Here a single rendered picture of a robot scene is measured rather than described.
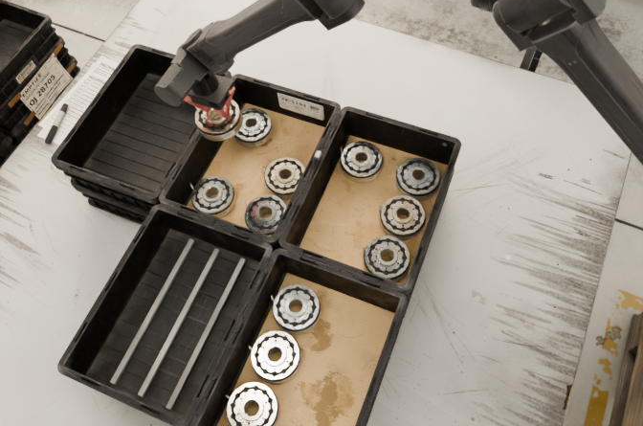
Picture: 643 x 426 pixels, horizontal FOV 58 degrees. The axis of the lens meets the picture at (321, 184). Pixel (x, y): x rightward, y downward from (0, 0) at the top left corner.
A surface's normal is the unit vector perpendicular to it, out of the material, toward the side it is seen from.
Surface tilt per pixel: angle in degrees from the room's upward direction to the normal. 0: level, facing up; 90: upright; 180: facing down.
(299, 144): 0
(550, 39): 88
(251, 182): 0
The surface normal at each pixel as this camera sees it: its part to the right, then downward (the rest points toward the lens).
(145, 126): -0.05, -0.49
